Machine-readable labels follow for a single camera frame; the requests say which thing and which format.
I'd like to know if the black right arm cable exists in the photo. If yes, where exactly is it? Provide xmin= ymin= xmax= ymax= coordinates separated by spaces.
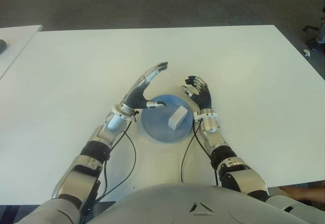
xmin=179 ymin=118 xmax=219 ymax=186

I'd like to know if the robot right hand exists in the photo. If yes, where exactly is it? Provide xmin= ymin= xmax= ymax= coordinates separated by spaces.
xmin=180 ymin=75 xmax=213 ymax=111

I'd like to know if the blue plate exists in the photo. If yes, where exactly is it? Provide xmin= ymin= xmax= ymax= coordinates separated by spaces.
xmin=140 ymin=94 xmax=193 ymax=143

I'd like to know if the white side table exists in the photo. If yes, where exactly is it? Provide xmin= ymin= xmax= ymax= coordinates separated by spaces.
xmin=0 ymin=25 xmax=43 ymax=81

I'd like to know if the white charger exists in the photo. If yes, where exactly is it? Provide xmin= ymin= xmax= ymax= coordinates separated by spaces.
xmin=168 ymin=106 xmax=188 ymax=130

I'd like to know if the grey robot torso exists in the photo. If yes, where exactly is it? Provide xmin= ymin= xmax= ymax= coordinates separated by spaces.
xmin=0 ymin=183 xmax=325 ymax=224

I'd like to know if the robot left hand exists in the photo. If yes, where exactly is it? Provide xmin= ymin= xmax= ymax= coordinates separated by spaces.
xmin=120 ymin=61 xmax=170 ymax=113

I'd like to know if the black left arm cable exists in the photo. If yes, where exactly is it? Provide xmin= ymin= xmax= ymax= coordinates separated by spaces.
xmin=93 ymin=122 xmax=138 ymax=207

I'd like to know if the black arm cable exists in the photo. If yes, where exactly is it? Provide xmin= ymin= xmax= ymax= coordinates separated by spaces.
xmin=93 ymin=122 xmax=138 ymax=207
xmin=179 ymin=118 xmax=219 ymax=186

